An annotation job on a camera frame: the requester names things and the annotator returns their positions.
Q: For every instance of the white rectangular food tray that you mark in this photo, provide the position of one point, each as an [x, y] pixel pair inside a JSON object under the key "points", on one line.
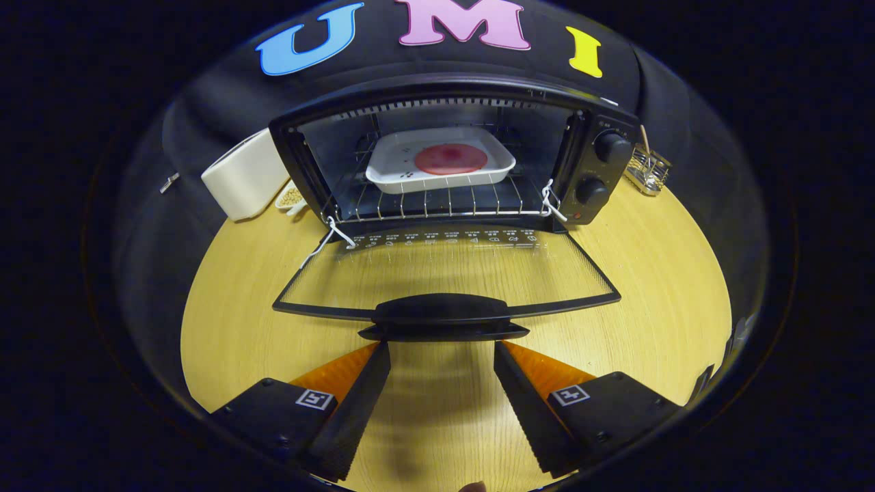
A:
{"points": [[396, 160]]}

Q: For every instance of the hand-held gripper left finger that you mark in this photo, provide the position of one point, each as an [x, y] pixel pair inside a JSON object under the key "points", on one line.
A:
{"points": [[359, 413]]}

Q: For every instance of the white pop-up toaster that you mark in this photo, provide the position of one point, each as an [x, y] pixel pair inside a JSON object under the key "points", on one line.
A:
{"points": [[243, 178]]}

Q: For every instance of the small white dish of beans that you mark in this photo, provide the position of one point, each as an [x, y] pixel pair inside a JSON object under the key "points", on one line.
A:
{"points": [[290, 197]]}

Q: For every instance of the thin wooden stick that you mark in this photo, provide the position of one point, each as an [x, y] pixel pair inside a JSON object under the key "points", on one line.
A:
{"points": [[644, 139]]}

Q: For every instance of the pink ham slice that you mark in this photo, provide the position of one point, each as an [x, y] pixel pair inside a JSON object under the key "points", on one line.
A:
{"points": [[451, 158]]}

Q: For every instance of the black toaster oven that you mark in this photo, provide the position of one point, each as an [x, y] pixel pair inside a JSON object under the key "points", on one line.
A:
{"points": [[595, 167]]}

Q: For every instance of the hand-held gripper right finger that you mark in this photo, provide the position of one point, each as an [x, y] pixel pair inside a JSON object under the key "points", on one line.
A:
{"points": [[530, 417]]}

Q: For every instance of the black backdrop cloth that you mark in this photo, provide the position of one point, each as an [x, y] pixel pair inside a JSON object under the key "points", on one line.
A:
{"points": [[205, 102]]}

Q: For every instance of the silver metal clip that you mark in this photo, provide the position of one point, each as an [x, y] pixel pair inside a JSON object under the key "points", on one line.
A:
{"points": [[169, 182]]}

